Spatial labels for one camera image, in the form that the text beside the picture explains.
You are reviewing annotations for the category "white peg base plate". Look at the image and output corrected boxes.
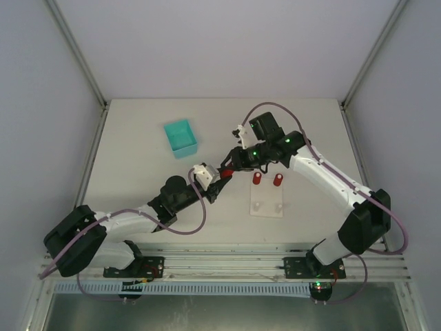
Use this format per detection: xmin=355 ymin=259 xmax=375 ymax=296
xmin=249 ymin=178 xmax=284 ymax=219

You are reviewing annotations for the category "large red spring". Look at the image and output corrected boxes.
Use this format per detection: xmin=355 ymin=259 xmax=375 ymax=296
xmin=273 ymin=173 xmax=284 ymax=187

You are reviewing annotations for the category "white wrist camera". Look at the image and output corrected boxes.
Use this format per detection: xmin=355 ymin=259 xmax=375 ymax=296
xmin=193 ymin=163 xmax=220 ymax=191
xmin=232 ymin=124 xmax=252 ymax=150

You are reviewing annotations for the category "white slotted cable duct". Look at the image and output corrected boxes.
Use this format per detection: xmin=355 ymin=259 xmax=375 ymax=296
xmin=54 ymin=280 xmax=310 ymax=298

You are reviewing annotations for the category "black mounting plate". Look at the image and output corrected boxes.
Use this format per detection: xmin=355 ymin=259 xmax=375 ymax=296
xmin=103 ymin=257 xmax=165 ymax=279
xmin=280 ymin=257 xmax=347 ymax=279

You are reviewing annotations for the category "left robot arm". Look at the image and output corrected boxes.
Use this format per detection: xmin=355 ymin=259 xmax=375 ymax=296
xmin=39 ymin=172 xmax=232 ymax=279

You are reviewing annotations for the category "right aluminium corner post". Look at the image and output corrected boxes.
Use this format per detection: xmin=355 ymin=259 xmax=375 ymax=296
xmin=340 ymin=0 xmax=409 ymax=112

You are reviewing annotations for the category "long red spring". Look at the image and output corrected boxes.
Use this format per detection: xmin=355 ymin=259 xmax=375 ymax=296
xmin=252 ymin=172 xmax=262 ymax=185

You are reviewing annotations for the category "aluminium rail frame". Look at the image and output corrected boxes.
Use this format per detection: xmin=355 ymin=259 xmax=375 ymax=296
xmin=37 ymin=99 xmax=411 ymax=284

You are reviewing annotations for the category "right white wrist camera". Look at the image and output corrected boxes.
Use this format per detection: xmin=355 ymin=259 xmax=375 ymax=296
xmin=232 ymin=124 xmax=252 ymax=150

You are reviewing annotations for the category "teal plastic bin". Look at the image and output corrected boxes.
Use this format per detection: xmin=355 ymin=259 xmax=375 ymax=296
xmin=163 ymin=119 xmax=198 ymax=159

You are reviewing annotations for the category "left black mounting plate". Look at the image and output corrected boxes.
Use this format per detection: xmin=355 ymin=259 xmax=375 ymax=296
xmin=103 ymin=257 xmax=165 ymax=279

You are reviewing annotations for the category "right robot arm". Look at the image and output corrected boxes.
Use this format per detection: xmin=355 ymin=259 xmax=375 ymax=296
xmin=220 ymin=112 xmax=391 ymax=272

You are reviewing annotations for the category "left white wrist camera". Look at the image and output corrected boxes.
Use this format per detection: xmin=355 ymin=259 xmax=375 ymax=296
xmin=193 ymin=163 xmax=220 ymax=191

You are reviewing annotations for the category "left aluminium corner post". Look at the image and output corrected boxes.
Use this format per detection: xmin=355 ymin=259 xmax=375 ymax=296
xmin=44 ymin=0 xmax=107 ymax=109

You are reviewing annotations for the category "aluminium corner post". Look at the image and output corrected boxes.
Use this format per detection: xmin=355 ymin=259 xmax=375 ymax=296
xmin=44 ymin=0 xmax=107 ymax=109
xmin=340 ymin=0 xmax=409 ymax=112

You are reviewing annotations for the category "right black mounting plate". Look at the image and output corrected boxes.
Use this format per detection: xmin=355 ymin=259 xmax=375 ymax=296
xmin=280 ymin=257 xmax=347 ymax=279

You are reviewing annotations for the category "short red spring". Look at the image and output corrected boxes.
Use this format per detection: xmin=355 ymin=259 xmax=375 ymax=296
xmin=220 ymin=169 xmax=234 ymax=179

